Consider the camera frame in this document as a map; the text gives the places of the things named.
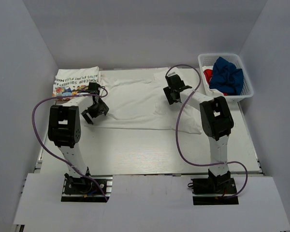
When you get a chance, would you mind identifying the white t-shirt black graphic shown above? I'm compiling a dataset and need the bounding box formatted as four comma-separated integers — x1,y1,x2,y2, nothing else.
85,68,203,134

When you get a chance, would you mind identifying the white t-shirt red graphic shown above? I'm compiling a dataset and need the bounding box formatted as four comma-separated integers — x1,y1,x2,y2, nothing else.
201,66,227,96

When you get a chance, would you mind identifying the dark blue t-shirt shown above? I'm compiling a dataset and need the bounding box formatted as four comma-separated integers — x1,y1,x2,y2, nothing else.
209,57,244,96

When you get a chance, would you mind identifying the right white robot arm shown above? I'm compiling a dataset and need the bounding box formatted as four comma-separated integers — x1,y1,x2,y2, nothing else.
163,74,234,193

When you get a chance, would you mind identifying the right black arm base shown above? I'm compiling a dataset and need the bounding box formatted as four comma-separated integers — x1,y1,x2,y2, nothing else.
188,178,239,206

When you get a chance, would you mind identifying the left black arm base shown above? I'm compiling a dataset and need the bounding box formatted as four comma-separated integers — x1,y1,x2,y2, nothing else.
61,176,113,203

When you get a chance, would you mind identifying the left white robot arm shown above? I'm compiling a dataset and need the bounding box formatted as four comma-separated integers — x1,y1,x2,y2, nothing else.
48,83,109,193

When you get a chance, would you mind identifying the folded white cartoon t-shirt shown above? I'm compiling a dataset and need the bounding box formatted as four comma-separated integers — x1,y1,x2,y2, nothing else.
52,66,100,101

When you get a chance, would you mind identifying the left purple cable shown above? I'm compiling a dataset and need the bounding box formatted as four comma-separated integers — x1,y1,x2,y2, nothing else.
31,86,110,203

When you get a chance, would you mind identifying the purple cable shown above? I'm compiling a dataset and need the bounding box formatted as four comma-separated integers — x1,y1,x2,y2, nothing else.
31,86,110,203
164,64,249,200

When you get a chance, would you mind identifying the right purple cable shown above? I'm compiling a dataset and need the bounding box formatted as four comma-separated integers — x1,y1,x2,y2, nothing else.
164,64,249,200

